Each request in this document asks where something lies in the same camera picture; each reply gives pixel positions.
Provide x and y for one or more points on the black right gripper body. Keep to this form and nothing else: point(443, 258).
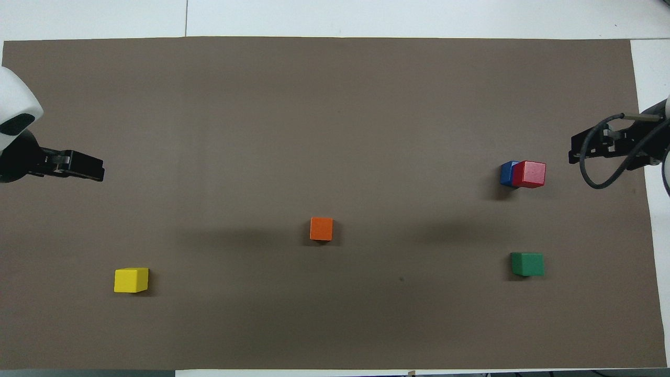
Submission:
point(651, 141)

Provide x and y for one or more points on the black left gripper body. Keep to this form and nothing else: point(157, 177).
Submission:
point(21, 159)

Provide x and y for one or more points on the red wooden block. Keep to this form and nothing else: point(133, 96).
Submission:
point(529, 174)

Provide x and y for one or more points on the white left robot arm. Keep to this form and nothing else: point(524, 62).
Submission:
point(15, 99)

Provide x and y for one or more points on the blue wooden block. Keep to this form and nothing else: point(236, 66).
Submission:
point(505, 174)

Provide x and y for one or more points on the yellow wooden block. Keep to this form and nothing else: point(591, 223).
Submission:
point(131, 280)

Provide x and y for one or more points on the green wooden block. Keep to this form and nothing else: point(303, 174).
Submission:
point(527, 264)

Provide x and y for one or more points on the orange wooden block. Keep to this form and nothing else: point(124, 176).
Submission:
point(321, 229)

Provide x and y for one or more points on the brown paper mat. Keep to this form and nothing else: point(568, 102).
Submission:
point(335, 131)

